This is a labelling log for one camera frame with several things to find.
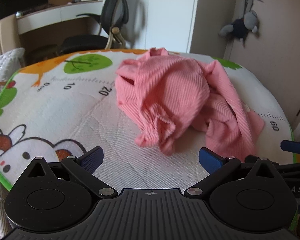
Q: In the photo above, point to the tan wooden panel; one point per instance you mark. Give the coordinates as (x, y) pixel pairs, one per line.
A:
(3, 35)

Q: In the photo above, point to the white curved desk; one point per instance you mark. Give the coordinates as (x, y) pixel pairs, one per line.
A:
(52, 12)

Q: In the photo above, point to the white wardrobe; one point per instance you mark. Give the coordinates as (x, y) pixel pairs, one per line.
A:
(170, 12)

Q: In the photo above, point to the grey plush toy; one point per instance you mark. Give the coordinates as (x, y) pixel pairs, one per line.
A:
(245, 25)

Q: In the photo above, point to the cartoon printed play mat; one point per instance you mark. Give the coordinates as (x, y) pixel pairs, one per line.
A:
(77, 110)

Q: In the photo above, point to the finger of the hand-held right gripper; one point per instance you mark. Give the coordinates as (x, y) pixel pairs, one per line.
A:
(293, 146)
(293, 168)

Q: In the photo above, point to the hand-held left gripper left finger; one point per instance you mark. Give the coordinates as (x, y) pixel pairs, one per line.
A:
(91, 160)

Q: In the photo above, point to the dark monitor screen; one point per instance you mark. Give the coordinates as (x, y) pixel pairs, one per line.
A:
(17, 0)

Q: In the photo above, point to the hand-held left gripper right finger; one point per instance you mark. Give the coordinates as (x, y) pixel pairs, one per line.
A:
(211, 161)

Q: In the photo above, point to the pink ribbed knit garment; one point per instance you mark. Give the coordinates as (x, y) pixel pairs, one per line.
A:
(170, 90)

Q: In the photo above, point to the black office chair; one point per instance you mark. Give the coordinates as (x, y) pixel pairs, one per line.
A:
(115, 12)

